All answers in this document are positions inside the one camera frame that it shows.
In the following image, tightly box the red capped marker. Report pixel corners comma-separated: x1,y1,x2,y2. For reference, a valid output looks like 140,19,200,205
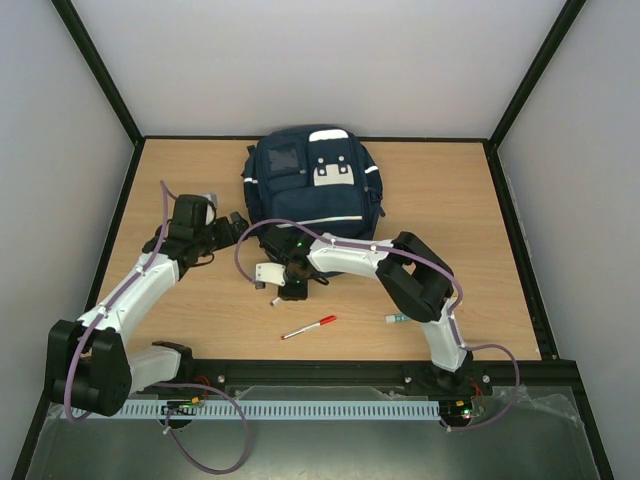
280,315,337,340

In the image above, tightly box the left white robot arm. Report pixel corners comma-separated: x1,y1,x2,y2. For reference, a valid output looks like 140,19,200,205
44,194,248,422

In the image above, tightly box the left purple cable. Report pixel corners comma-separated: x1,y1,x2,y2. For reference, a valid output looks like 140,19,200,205
65,180,251,474

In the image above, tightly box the grey slotted cable duct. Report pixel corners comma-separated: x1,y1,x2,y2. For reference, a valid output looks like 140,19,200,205
59,398,441,421

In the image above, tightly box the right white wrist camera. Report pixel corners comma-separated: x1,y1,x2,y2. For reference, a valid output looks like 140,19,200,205
253,262,286,289

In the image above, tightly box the navy blue student backpack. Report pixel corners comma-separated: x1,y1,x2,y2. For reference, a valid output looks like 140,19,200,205
242,125,384,240

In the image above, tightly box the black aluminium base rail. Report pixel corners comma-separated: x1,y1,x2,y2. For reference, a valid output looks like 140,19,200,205
49,357,581,401

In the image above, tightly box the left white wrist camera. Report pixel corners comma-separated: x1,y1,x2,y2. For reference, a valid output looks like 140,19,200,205
203,192,218,225

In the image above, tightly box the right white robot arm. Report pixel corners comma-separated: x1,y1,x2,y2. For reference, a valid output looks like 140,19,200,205
254,225,473,393

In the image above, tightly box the green white glue stick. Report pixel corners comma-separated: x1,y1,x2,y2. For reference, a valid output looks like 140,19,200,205
385,314,410,324

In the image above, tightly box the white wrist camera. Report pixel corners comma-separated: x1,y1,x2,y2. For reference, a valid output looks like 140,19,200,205
253,262,286,289
203,192,218,225

